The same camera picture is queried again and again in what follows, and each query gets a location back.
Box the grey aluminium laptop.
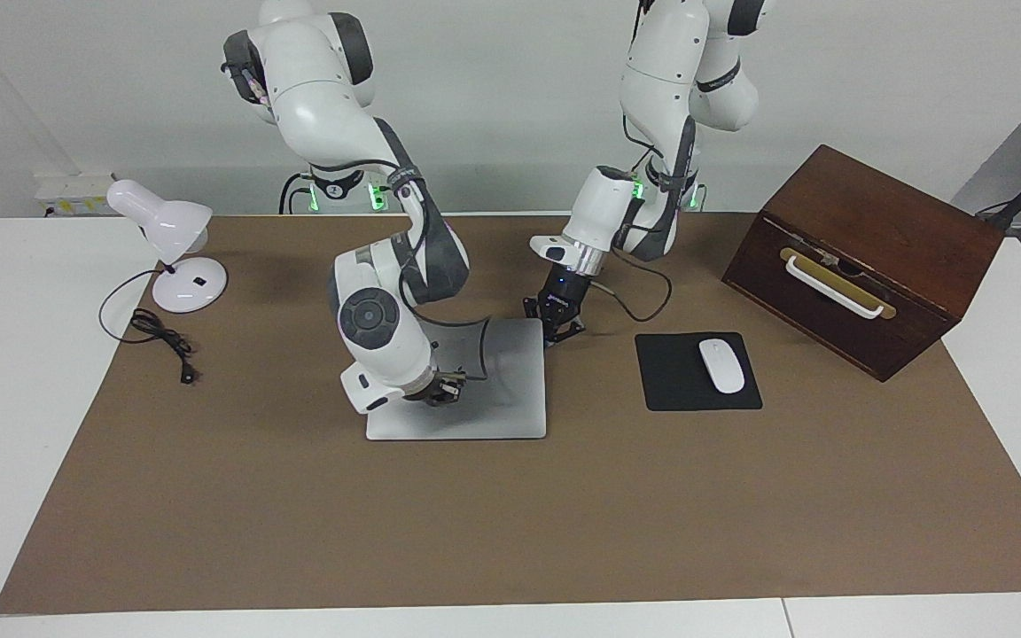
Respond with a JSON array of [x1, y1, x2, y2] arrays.
[[365, 317, 548, 441]]

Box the black mouse pad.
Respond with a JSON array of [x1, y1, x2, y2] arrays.
[[635, 332, 764, 413]]

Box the brown table mat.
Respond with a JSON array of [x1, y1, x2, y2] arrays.
[[0, 213, 1021, 615]]

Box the white computer mouse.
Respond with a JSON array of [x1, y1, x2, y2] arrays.
[[698, 338, 746, 395]]

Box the white desk lamp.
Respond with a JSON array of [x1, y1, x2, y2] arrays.
[[106, 179, 229, 314]]

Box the dark brown wooden box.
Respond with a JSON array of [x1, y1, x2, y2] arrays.
[[721, 144, 1005, 383]]

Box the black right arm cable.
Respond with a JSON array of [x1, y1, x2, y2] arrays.
[[391, 164, 495, 384]]

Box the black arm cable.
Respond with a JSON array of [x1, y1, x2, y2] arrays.
[[391, 164, 495, 384], [597, 246, 674, 323]]

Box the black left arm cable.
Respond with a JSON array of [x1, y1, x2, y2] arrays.
[[597, 246, 674, 323]]

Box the black lamp power cord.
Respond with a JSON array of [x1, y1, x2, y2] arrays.
[[99, 268, 201, 387]]

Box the white box handle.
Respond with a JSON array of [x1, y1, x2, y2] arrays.
[[785, 255, 885, 320]]

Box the gold handle backing plate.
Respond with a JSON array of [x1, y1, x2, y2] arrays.
[[779, 247, 898, 321]]

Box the white wall power strip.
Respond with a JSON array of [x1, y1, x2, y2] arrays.
[[35, 173, 117, 219]]

